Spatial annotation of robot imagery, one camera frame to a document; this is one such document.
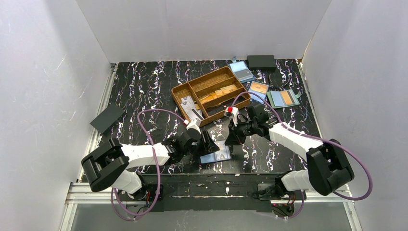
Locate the brown woven organizer tray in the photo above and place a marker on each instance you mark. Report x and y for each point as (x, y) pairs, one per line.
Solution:
(206, 84)

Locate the white cards in tray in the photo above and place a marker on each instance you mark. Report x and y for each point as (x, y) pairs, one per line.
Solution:
(191, 109)

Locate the black box at back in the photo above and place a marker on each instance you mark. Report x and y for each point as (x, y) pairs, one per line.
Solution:
(261, 62)

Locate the black leather card holder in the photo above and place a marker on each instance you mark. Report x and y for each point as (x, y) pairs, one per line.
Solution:
(223, 154)

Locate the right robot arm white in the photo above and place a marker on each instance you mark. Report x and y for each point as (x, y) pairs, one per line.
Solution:
(327, 165)

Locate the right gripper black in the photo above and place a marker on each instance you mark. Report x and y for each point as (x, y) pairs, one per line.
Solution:
(236, 132)

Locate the dark grey card case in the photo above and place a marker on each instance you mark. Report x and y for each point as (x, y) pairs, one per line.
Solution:
(107, 118)

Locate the light blue card holder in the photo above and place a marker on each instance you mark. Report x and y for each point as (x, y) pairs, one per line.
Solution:
(241, 71)

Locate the green card wallet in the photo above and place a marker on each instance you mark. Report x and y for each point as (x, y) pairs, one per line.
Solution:
(282, 99)

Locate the blue card holder orange card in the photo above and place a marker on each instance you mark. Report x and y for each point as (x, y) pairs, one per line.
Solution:
(260, 89)

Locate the tan cards in tray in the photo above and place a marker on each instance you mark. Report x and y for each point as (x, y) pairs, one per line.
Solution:
(218, 93)

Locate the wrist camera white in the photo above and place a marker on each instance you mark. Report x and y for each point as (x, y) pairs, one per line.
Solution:
(193, 126)
(232, 113)

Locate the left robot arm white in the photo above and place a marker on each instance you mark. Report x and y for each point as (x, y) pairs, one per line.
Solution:
(108, 165)

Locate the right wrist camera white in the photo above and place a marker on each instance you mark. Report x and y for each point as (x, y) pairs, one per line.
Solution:
(232, 113)

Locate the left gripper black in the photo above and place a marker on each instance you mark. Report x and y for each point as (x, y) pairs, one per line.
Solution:
(201, 143)

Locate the black cards in tray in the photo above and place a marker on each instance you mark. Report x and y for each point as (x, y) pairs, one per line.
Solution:
(217, 111)

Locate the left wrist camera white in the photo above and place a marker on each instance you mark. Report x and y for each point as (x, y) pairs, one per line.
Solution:
(193, 126)

